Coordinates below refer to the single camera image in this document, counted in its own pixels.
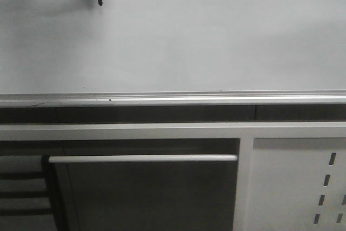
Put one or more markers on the grey black-striped shelf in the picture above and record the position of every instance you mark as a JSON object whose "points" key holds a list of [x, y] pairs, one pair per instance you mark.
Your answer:
{"points": [[25, 202]]}

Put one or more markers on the dark cabinet panel with handle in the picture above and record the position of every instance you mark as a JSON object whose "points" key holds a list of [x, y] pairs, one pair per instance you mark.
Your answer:
{"points": [[149, 192]]}

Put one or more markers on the large white whiteboard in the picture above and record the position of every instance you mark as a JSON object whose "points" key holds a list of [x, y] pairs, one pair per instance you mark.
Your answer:
{"points": [[76, 52]]}

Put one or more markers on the white perforated pegboard panel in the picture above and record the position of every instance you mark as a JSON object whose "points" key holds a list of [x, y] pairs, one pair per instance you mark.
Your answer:
{"points": [[297, 184]]}

